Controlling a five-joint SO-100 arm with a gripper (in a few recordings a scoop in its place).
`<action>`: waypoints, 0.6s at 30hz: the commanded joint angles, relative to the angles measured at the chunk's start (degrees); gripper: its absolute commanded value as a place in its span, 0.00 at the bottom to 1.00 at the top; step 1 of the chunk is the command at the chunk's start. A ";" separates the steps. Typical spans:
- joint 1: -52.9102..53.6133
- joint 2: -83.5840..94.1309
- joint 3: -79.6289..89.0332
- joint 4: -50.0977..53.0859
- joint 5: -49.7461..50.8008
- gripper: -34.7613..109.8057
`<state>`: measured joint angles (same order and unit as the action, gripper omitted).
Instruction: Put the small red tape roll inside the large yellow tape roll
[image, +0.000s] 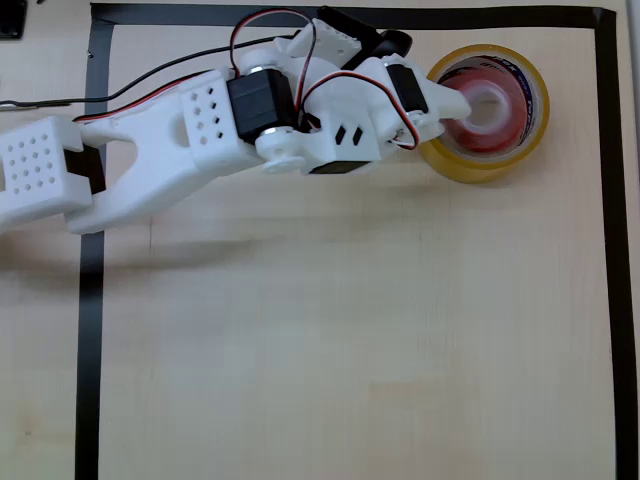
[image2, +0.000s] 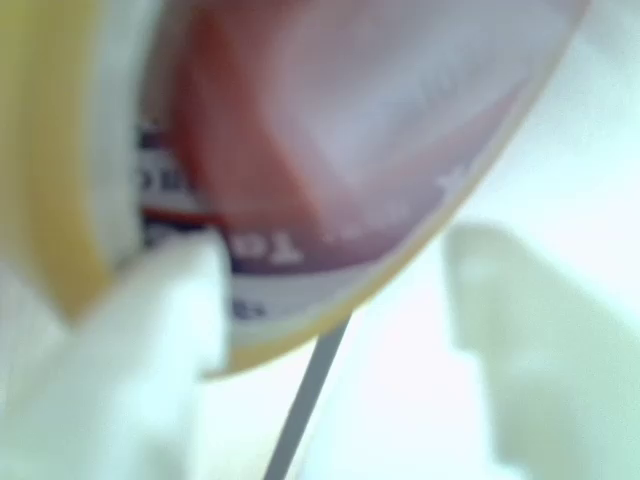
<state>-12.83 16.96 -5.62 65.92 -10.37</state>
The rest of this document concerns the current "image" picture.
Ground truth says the small red tape roll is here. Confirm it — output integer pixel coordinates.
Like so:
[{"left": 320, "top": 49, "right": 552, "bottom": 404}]
[{"left": 437, "top": 71, "right": 527, "bottom": 155}]

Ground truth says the big yellowish clear tape roll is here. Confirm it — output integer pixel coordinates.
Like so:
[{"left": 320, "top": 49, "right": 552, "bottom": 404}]
[{"left": 416, "top": 43, "right": 552, "bottom": 186}]

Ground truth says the black tape strip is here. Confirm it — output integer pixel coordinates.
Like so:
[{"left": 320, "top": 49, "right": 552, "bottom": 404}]
[
  {"left": 89, "top": 2, "right": 618, "bottom": 32},
  {"left": 73, "top": 19, "right": 116, "bottom": 480},
  {"left": 593, "top": 9, "right": 640, "bottom": 480}
]

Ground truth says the black plastic part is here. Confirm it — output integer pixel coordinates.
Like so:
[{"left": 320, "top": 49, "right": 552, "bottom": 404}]
[{"left": 0, "top": 0, "right": 27, "bottom": 42}]

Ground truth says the red black servo cable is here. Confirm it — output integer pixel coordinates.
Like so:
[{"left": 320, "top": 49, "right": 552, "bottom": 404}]
[
  {"left": 298, "top": 70, "right": 422, "bottom": 151},
  {"left": 228, "top": 8, "right": 321, "bottom": 124}
]

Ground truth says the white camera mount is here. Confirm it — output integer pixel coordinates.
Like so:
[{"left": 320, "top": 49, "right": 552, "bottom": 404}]
[{"left": 288, "top": 17, "right": 364, "bottom": 67}]

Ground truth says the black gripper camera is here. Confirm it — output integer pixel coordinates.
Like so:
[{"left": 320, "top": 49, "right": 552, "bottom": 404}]
[{"left": 317, "top": 5, "right": 413, "bottom": 70}]

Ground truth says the long black cable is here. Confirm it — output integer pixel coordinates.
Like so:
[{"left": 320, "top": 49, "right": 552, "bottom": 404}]
[{"left": 0, "top": 33, "right": 297, "bottom": 110}]

